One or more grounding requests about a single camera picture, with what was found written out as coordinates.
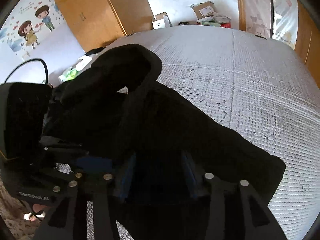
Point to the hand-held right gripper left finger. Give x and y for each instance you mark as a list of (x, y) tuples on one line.
[(123, 183)]

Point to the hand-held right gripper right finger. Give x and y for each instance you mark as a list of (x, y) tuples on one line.
[(190, 180)]

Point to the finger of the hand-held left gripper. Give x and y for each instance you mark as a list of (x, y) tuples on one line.
[(62, 147), (86, 162)]

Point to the black garment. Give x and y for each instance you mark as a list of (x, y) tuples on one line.
[(162, 120)]

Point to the person's foot in sandal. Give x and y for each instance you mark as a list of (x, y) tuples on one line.
[(37, 207)]

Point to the bright green packet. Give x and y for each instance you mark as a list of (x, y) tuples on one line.
[(70, 74)]

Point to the white paper packet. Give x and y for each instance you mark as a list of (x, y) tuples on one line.
[(83, 61)]

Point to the floral patterned clothing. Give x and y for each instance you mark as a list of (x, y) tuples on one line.
[(12, 217)]

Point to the silver quilted mat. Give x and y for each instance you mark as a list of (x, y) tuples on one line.
[(237, 80)]

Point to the pale green packet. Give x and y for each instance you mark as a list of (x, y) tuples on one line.
[(208, 23)]

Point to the white box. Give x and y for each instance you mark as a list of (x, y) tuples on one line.
[(160, 22)]

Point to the red box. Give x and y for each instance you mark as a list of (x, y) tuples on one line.
[(226, 25)]

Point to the white plastic bag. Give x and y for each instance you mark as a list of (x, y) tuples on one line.
[(221, 18)]

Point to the open cardboard box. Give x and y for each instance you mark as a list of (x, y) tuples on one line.
[(203, 9)]

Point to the wooden door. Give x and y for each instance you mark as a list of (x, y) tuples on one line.
[(306, 40)]

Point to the printed plastic door curtain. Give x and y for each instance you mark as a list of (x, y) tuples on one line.
[(257, 10)]

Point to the black curtain strip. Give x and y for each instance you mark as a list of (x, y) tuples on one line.
[(271, 5)]

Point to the cartoon children wall sticker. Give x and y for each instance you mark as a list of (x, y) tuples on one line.
[(27, 33)]

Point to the wooden door frame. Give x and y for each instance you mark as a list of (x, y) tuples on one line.
[(240, 7)]

